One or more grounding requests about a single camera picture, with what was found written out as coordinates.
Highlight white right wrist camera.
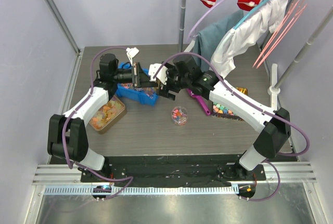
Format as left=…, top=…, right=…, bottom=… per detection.
left=148, top=63, right=168, bottom=85

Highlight pink hangers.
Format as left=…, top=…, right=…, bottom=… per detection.
left=252, top=0, right=307, bottom=69

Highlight grey clothes rack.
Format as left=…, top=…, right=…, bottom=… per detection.
left=178, top=0, right=332, bottom=107

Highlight gold tin of star candies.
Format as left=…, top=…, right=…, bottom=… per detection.
left=211, top=86, right=249, bottom=122

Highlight white cable duct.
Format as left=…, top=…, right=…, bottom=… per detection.
left=44, top=185, right=239, bottom=195

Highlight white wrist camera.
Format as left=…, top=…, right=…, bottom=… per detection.
left=148, top=63, right=168, bottom=85
left=126, top=47, right=139, bottom=65

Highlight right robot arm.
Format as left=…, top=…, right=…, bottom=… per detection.
left=148, top=52, right=291, bottom=180

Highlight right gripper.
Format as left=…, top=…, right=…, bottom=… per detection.
left=156, top=62, right=190, bottom=101

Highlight purple hanger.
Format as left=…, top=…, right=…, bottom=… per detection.
left=186, top=0, right=225, bottom=41

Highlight white shirt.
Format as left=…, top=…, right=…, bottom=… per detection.
left=211, top=0, right=288, bottom=77

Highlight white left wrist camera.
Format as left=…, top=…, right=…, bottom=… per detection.
left=126, top=47, right=139, bottom=65

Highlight purple plastic scoop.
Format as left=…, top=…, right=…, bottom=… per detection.
left=187, top=89, right=211, bottom=116

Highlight blue hanger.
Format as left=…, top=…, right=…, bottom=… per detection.
left=225, top=0, right=286, bottom=41

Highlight blue plastic bin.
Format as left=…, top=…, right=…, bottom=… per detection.
left=116, top=74, right=158, bottom=106

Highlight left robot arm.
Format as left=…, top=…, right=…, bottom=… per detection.
left=47, top=54, right=160, bottom=182

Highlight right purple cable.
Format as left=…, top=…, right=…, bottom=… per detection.
left=153, top=51, right=311, bottom=201

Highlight teal cloth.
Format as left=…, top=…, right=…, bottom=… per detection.
left=192, top=10, right=247, bottom=77

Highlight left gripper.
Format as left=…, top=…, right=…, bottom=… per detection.
left=112, top=62, right=158, bottom=88

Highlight brown tin of candies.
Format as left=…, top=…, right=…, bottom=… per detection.
left=89, top=96, right=127, bottom=135

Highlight clear plastic jar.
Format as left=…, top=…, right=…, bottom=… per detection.
left=171, top=106, right=190, bottom=128

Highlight purple cable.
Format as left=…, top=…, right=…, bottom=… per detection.
left=153, top=51, right=311, bottom=201
left=63, top=47, right=136, bottom=201

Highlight candies in jar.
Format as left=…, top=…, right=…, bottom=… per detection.
left=173, top=107, right=188, bottom=125

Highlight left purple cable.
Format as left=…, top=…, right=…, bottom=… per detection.
left=63, top=47, right=136, bottom=201

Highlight pile of lollipop candies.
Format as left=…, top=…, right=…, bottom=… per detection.
left=121, top=83, right=156, bottom=99

